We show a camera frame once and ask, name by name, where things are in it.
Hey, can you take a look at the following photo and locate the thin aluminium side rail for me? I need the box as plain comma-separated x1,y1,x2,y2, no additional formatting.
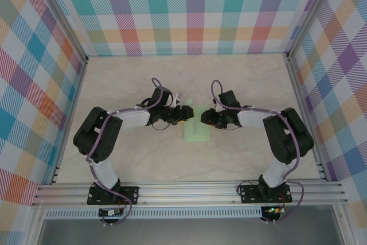
50,57,89,185
285,54,327,182

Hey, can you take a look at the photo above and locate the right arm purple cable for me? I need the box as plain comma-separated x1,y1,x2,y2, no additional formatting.
210,79,305,224

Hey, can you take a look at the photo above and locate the perforated grey cable tray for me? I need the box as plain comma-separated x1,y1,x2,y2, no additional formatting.
44,206,263,220

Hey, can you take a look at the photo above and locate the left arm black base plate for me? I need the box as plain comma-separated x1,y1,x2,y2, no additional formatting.
87,185,140,205

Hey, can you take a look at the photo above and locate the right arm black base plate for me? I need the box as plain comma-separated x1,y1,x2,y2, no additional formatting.
239,184,292,204

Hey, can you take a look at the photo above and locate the light green paper sheet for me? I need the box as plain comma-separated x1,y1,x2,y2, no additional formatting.
181,98,211,142

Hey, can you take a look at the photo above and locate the left gripper thin black wire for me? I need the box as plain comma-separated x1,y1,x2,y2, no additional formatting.
151,121,177,131

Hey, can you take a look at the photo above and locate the long aluminium mounting beam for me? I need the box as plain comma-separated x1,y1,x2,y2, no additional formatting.
31,180,349,207

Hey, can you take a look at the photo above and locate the thin black base wire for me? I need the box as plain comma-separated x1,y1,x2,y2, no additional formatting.
236,181,260,197

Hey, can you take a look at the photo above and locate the small black circuit board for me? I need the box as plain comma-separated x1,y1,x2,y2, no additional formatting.
98,207,124,217

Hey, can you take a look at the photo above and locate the aluminium corner post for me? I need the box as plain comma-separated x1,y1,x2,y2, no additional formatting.
30,0,89,64
285,0,342,59

